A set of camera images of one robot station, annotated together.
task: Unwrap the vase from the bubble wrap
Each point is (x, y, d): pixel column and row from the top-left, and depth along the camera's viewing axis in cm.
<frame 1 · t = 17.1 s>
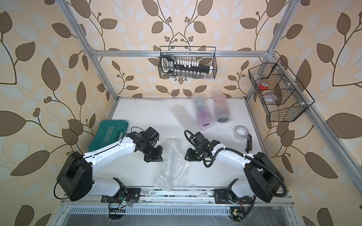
left hand: (162, 158, 80), fingers closed
right hand: (186, 158, 84), fingers open
clear bubble wrap sheet: (172, 167, 80), point 5 cm above the table
green plastic tool case: (107, 132, 96), point 5 cm above the table
bubble wrapped clear vase: (184, 117, 107), point 2 cm above the table
bubble wrapped purple vase: (203, 114, 100), point 10 cm above the table
bubble wrapped pink vase: (221, 107, 104), point 10 cm above the table
clear tape roll: (240, 133, 100), on the table
black tape dispenser piece: (249, 144, 94), point 2 cm above the table

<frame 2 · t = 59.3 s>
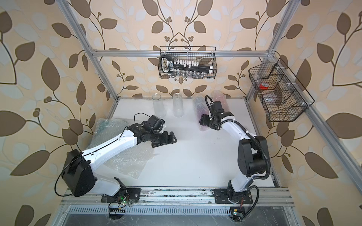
left hand: (169, 140, 80), fingers open
right hand: (204, 122, 92), fingers open
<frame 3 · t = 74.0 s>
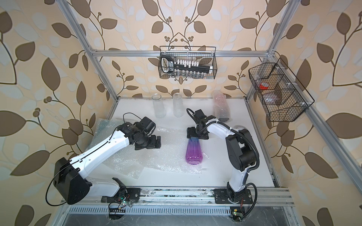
left hand: (153, 144, 79), fingers open
right hand: (193, 137, 93), fingers open
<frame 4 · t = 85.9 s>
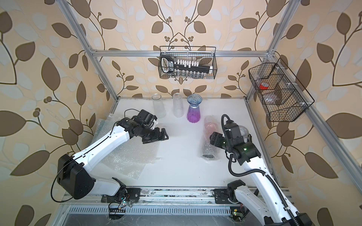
left hand: (160, 137, 78), fingers open
right hand: (215, 138, 76), fingers open
bubble wrapped purple vase: (193, 113, 112), on the table
bubble wrapped pink vase: (210, 151, 82), point 10 cm above the table
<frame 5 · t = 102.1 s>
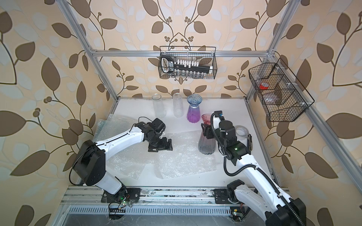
left hand: (165, 148, 83), fingers open
right hand: (206, 123, 77), fingers open
bubble wrapped pink vase: (206, 146, 75), point 18 cm above the table
